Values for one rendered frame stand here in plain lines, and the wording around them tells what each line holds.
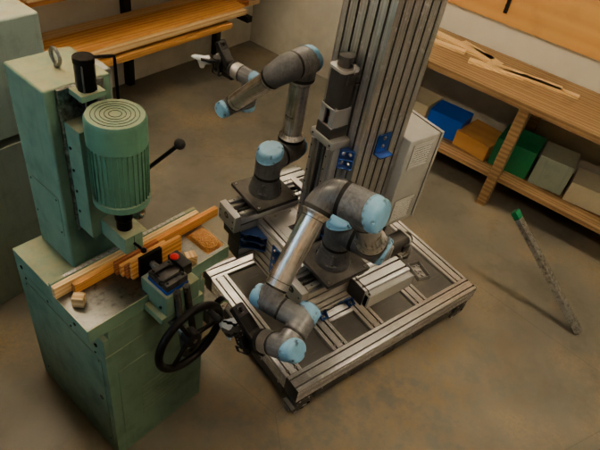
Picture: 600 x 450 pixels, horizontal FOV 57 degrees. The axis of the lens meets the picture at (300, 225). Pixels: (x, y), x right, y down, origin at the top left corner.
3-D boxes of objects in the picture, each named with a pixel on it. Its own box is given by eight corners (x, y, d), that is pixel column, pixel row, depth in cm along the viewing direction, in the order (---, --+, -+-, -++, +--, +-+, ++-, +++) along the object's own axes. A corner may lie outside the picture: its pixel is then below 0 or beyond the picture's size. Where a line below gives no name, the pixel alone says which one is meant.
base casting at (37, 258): (104, 360, 185) (102, 344, 179) (15, 265, 209) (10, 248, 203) (205, 293, 213) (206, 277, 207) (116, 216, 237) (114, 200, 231)
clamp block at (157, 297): (165, 318, 182) (165, 300, 176) (140, 294, 188) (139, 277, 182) (200, 295, 191) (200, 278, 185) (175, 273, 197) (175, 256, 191)
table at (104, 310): (105, 363, 170) (104, 352, 166) (52, 305, 182) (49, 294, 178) (245, 270, 207) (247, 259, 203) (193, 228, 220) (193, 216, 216)
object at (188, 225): (76, 294, 180) (74, 286, 177) (72, 290, 181) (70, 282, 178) (217, 215, 219) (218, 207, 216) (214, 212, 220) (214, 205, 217)
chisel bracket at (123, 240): (126, 258, 183) (124, 240, 178) (102, 236, 189) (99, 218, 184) (145, 248, 188) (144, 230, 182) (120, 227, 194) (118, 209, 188)
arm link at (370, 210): (362, 228, 216) (349, 174, 165) (396, 245, 212) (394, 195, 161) (347, 254, 214) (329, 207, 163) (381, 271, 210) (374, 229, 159)
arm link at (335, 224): (331, 226, 222) (337, 201, 213) (360, 241, 217) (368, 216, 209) (316, 242, 213) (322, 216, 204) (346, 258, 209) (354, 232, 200)
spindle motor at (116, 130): (114, 225, 165) (106, 137, 144) (81, 195, 172) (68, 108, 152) (162, 201, 176) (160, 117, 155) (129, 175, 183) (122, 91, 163)
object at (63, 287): (55, 299, 177) (54, 289, 174) (52, 295, 178) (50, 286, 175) (198, 221, 215) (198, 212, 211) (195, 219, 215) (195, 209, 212)
